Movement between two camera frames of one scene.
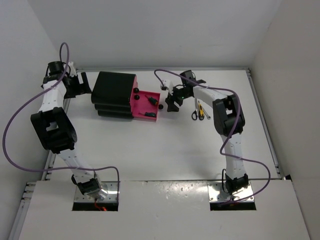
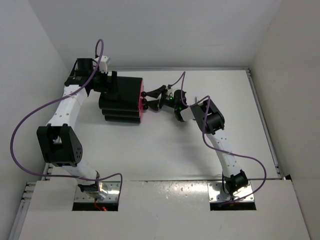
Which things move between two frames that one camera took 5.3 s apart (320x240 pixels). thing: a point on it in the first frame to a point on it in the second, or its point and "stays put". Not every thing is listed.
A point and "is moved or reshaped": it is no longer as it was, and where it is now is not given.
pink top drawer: [135, 90] to [142, 90]
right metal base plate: [217, 194] stays put
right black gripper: [170, 100] to [155, 104]
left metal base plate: [111, 195] stays put
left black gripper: [80, 89] to [110, 87]
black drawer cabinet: [111, 94] is moved or reshaped
